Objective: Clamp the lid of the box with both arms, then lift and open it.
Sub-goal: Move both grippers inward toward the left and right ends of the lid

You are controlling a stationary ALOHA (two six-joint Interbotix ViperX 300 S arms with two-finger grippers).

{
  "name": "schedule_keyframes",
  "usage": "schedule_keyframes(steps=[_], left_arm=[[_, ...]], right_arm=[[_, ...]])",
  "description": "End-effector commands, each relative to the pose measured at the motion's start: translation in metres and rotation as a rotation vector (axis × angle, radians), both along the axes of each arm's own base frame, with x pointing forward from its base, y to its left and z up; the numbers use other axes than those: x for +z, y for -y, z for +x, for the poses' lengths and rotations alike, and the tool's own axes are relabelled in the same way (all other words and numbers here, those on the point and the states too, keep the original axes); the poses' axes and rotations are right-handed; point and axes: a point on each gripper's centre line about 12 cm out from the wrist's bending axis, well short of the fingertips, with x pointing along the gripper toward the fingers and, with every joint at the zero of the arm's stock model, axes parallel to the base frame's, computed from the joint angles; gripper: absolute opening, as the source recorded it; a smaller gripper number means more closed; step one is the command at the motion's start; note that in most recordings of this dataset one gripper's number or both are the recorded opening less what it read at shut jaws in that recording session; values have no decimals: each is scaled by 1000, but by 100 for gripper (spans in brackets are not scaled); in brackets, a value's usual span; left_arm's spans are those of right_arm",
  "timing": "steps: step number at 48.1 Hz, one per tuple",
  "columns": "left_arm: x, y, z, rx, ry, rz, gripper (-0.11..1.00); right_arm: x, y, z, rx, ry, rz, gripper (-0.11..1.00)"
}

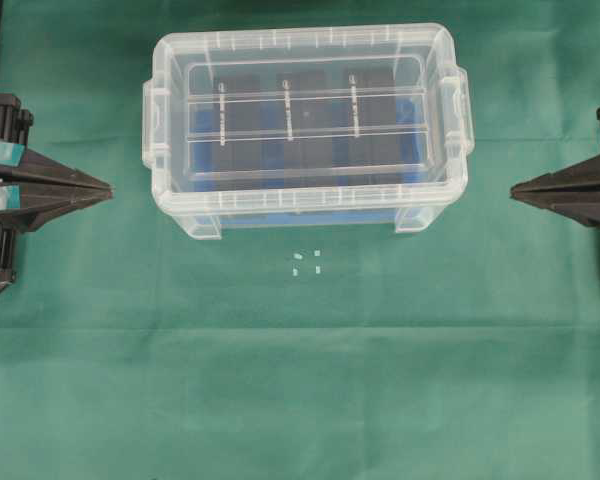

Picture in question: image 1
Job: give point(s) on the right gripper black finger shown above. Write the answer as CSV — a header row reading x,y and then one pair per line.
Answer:
x,y
580,177
582,207

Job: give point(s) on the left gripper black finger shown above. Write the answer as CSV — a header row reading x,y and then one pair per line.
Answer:
x,y
28,207
21,164

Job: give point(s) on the black depth camera box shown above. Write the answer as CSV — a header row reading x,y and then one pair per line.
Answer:
x,y
310,148
233,148
376,108

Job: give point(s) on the clear plastic box lid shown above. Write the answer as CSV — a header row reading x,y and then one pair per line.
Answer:
x,y
307,112

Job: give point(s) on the right black depth camera box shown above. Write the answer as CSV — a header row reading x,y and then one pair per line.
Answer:
x,y
376,108

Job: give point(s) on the green table cloth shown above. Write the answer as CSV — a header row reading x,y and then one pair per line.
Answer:
x,y
471,350

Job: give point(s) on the middle black depth camera box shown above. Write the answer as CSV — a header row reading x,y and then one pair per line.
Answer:
x,y
310,148

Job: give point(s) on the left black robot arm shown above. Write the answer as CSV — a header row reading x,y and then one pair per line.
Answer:
x,y
34,189

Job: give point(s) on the left black depth camera box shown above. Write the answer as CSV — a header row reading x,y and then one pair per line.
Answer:
x,y
233,148

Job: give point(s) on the clear plastic storage box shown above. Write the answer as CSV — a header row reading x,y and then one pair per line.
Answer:
x,y
310,207

